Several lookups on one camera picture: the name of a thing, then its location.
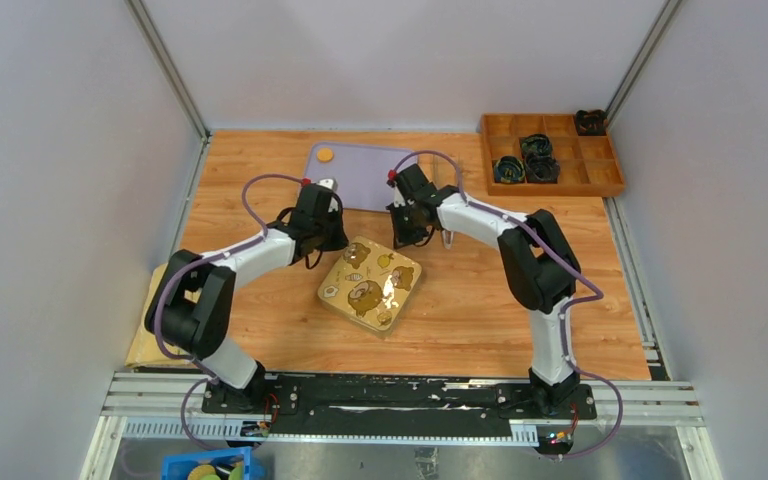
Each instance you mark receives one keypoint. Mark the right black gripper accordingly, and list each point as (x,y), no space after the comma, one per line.
(403,238)

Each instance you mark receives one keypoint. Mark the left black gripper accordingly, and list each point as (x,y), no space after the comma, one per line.
(340,240)

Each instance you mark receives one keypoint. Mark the metal tongs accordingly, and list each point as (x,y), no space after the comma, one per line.
(447,175)

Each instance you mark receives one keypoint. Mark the lavender plastic tray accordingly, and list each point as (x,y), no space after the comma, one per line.
(361,172)

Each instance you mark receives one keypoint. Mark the silver tin lid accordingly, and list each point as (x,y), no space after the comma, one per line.
(367,265)

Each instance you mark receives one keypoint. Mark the square metal cookie tin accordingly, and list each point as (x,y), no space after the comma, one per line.
(375,313)

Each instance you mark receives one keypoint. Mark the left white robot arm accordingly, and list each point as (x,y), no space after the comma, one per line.
(189,313)

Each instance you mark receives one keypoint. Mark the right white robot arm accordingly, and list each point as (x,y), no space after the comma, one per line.
(538,262)

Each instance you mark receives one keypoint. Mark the round orange cookie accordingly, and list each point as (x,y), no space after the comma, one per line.
(324,154)

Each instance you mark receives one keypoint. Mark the orange wooden compartment box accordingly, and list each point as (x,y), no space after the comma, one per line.
(589,165)

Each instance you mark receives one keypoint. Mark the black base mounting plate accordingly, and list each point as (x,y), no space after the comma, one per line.
(409,407)

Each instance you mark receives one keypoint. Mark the yellow folded cloth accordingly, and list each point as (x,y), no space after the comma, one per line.
(143,351)

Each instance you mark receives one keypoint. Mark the blue plastic bin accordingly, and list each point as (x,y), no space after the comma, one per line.
(231,463)

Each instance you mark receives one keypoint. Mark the black cable coil corner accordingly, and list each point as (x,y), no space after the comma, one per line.
(590,122)

